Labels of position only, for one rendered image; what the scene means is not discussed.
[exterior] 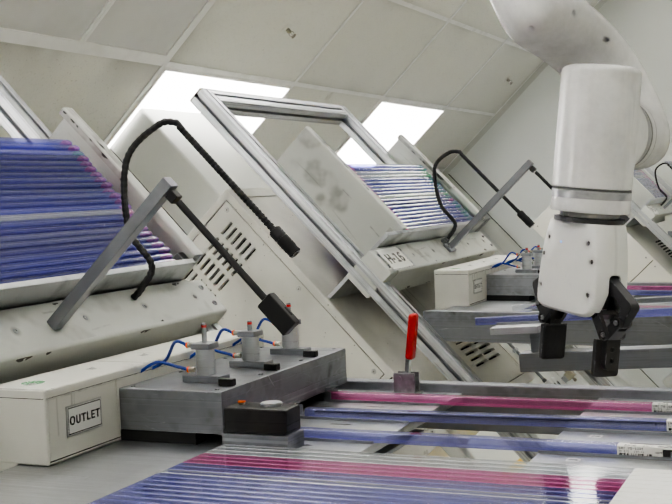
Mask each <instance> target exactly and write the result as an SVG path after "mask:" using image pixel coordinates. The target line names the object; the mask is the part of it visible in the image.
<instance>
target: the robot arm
mask: <svg viewBox="0 0 672 504"><path fill-rule="evenodd" d="M490 2H491V4H492V6H493V8H494V10H495V12H496V14H497V17H498V19H499V21H500V23H501V25H502V26H503V28H504V30H505V31H506V33H507V34H508V35H509V37H510V38H511V39H512V40H513V41H514V42H515V43H517V44H518V45H519V46H521V47H522V48H524V49H525V50H527V51H529V52H531V53H532V54H534V55H535V56H537V57H539V58H540V59H541V60H543V61H544V62H546V63H547V64H548V65H550V66H551V67H552V68H553V69H555V70H556V71H557V72H558V73H559V74H560V75H561V82H560V94H559V107H558V119H557V132H556V144H555V156H554V169H553V181H552V186H553V187H552V195H551V207H550V208H551V209H553V210H558V211H560V214H554V218H551V220H550V223H549V226H548V229H547V233H546V237H545V242H544V246H543V252H542V258H541V265H540V272H539V277H538V278H537V279H535V280H534V281H533V284H532V285H533V289H534V293H535V297H536V301H535V303H536V306H537V308H538V311H539V315H538V320H539V322H541V332H540V345H539V358H541V359H562V358H563V357H564V354H565V342H566V330H567V324H566V323H561V322H562V321H563V320H564V318H565V317H566V315H567V314H572V315H576V316H580V317H592V320H593V322H594V325H595V328H596V331H597V334H598V337H599V339H594V341H593V353H592V364H591V367H592V368H591V375H592V376H594V377H611V376H617V374H618V367H619V355H620V344H621V340H624V339H625V337H626V332H627V331H628V330H629V329H630V328H631V327H632V321H633V320H634V318H635V316H636V315H637V313H638V311H639V309H640V306H639V303H638V302H637V301H636V300H635V299H634V297H633V296H632V295H631V294H630V292H629V291H628V290H627V281H628V243H627V230H626V225H625V219H621V218H620V215H630V210H631V199H632V187H633V175H634V170H640V169H645V168H649V167H651V166H653V165H655V164H656V163H658V162H659V161H660V160H661V159H662V158H663V157H664V156H665V154H666V152H667V151H668V148H669V144H670V128H669V123H668V119H667V116H666V113H665V111H664V108H663V106H662V104H661V102H660V99H659V97H658V95H657V93H656V91H655V88H654V86H653V84H652V82H651V80H650V78H649V76H648V75H647V73H646V71H645V69H644V67H643V65H642V64H641V62H640V60H639V59H638V57H637V55H636V54H635V52H634V51H633V49H632V48H631V47H630V45H629V44H628V42H627V41H626V40H625V39H624V37H623V36H622V35H621V34H620V33H619V32H618V31H617V30H616V29H615V27H614V26H613V25H612V24H611V23H610V22H609V21H608V20H607V19H605V18H604V17H603V16H602V15H601V14H600V13H599V12H598V11H597V10H596V9H594V8H593V7H592V6H591V5H590V4H589V3H587V2H586V1H585V0H490ZM608 319H610V324H609V325H608V326H606V323H605V321H604V320H608Z"/></svg>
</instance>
